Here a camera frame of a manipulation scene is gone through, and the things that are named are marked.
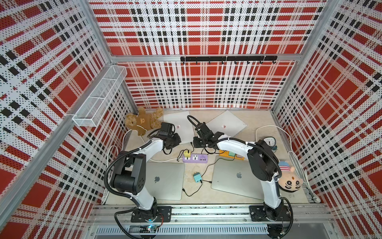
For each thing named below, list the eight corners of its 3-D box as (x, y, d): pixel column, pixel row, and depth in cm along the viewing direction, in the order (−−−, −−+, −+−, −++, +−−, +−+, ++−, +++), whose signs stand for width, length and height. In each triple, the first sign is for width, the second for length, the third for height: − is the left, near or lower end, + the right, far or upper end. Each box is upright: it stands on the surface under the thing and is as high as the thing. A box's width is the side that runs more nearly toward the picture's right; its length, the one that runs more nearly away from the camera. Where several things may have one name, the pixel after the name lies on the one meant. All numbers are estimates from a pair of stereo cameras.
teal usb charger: (193, 182, 86) (193, 181, 84) (193, 173, 89) (193, 172, 87) (201, 182, 86) (201, 181, 84) (201, 173, 89) (201, 172, 87)
